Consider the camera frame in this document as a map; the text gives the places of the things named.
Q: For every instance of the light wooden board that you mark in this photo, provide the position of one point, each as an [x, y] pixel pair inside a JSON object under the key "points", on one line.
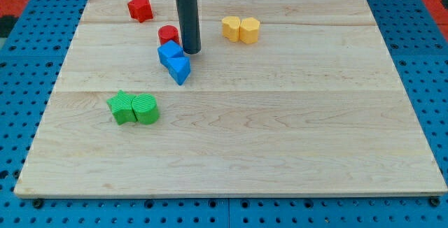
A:
{"points": [[314, 108]]}

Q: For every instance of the green cylinder block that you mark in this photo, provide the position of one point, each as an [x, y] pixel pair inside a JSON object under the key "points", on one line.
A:
{"points": [[145, 108]]}

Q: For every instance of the red star block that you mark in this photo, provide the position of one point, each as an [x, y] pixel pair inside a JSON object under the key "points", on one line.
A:
{"points": [[140, 10]]}

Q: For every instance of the blue cube block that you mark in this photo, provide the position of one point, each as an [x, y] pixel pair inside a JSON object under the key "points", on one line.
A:
{"points": [[170, 49]]}

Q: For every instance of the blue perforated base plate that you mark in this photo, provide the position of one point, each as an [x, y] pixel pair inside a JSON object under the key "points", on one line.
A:
{"points": [[31, 59]]}

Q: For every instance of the red cylinder block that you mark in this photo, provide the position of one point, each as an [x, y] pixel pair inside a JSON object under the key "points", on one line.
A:
{"points": [[168, 33]]}

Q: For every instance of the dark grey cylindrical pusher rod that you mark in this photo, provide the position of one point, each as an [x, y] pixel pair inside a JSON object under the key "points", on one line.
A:
{"points": [[189, 24]]}

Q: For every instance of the yellow heart block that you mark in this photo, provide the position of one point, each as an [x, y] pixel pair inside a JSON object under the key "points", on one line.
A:
{"points": [[231, 28]]}

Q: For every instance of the yellow hexagon block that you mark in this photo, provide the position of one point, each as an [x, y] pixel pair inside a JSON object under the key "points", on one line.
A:
{"points": [[249, 30]]}

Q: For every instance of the green star block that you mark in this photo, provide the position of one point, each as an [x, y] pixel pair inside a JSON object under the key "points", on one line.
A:
{"points": [[121, 107]]}

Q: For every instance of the blue triangle block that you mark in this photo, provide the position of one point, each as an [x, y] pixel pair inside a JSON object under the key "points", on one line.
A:
{"points": [[179, 68]]}

